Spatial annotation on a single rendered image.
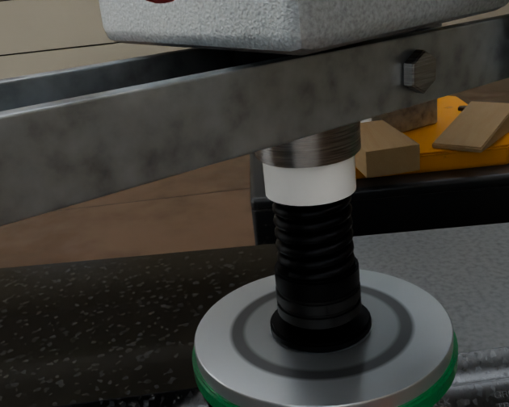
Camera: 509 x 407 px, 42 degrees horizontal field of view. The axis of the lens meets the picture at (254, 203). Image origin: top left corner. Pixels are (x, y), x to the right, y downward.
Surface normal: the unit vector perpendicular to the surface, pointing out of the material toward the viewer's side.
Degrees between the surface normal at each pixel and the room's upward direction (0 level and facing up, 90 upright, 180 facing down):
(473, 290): 0
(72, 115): 90
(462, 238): 0
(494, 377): 45
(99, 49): 90
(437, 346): 0
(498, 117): 11
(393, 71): 90
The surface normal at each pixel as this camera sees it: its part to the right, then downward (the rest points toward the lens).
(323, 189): 0.19, 0.33
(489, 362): -0.01, -0.42
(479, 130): -0.22, -0.85
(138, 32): -0.67, 0.63
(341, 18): 0.63, 0.22
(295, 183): -0.38, 0.36
